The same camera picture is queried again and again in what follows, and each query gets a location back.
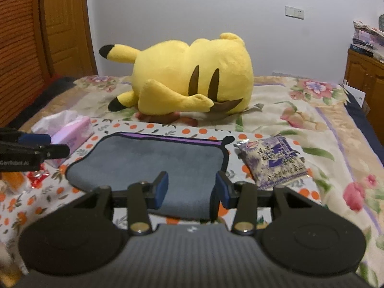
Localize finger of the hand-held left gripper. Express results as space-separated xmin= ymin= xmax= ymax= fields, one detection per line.
xmin=0 ymin=143 xmax=71 ymax=159
xmin=0 ymin=127 xmax=52 ymax=146

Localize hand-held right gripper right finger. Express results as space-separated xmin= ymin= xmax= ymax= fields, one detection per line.
xmin=214 ymin=170 xmax=310 ymax=236

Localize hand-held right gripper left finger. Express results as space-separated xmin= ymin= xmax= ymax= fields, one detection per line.
xmin=71 ymin=171 xmax=169 ymax=236

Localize grey towel with purple edge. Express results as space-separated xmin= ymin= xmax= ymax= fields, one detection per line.
xmin=65 ymin=132 xmax=236 ymax=220

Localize red shiny wrapper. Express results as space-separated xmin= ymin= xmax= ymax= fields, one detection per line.
xmin=27 ymin=170 xmax=50 ymax=188

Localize pink tissue pack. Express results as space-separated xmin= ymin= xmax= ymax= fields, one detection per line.
xmin=30 ymin=110 xmax=93 ymax=168

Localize orange dotted white cloth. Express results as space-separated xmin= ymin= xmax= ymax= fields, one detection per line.
xmin=0 ymin=118 xmax=327 ymax=246

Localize purple printed snack packet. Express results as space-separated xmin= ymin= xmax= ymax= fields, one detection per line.
xmin=234 ymin=136 xmax=309 ymax=191

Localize wooden slatted headboard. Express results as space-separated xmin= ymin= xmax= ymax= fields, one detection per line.
xmin=0 ymin=0 xmax=51 ymax=128

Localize wooden door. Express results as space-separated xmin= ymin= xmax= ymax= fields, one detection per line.
xmin=39 ymin=0 xmax=99 ymax=78

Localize yellow plush toy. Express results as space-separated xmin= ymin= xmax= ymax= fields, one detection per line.
xmin=99 ymin=32 xmax=255 ymax=117

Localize dark blue mattress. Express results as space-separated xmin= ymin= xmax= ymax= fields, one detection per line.
xmin=344 ymin=102 xmax=384 ymax=168

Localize white paper box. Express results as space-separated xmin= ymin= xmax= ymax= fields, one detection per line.
xmin=342 ymin=80 xmax=367 ymax=109

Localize wooden cabinet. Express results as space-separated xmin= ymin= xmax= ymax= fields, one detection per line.
xmin=342 ymin=48 xmax=384 ymax=117

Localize stack of books and papers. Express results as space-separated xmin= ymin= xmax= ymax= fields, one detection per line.
xmin=349 ymin=20 xmax=384 ymax=59

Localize white wall switch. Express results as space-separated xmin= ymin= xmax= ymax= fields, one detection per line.
xmin=285 ymin=5 xmax=305 ymax=19

